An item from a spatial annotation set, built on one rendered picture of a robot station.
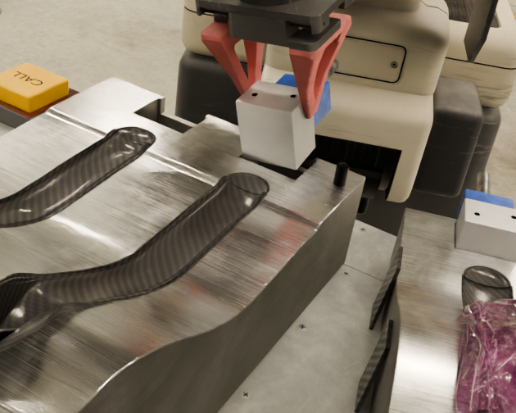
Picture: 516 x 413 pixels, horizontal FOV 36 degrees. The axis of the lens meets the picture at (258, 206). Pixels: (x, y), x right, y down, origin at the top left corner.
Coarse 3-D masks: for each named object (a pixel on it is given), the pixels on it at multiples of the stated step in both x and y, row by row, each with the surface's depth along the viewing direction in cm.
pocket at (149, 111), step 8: (152, 104) 71; (160, 104) 72; (136, 112) 70; (144, 112) 71; (152, 112) 72; (160, 112) 73; (152, 120) 73; (160, 120) 73; (168, 120) 72; (176, 120) 72; (184, 120) 72; (176, 128) 72; (184, 128) 72
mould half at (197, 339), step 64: (64, 128) 66; (192, 128) 68; (0, 192) 58; (128, 192) 60; (192, 192) 61; (320, 192) 62; (0, 256) 46; (64, 256) 50; (256, 256) 55; (320, 256) 62; (64, 320) 41; (128, 320) 43; (192, 320) 47; (256, 320) 54; (0, 384) 37; (64, 384) 37; (128, 384) 40; (192, 384) 48
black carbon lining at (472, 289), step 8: (464, 272) 62; (472, 272) 63; (480, 272) 63; (488, 272) 63; (496, 272) 63; (464, 280) 62; (472, 280) 62; (480, 280) 62; (488, 280) 62; (496, 280) 62; (504, 280) 62; (464, 288) 61; (472, 288) 61; (480, 288) 62; (488, 288) 62; (496, 288) 62; (504, 288) 62; (512, 288) 61; (464, 296) 60; (472, 296) 60; (480, 296) 61; (488, 296) 61; (496, 296) 61; (504, 296) 61; (512, 296) 60; (464, 304) 59
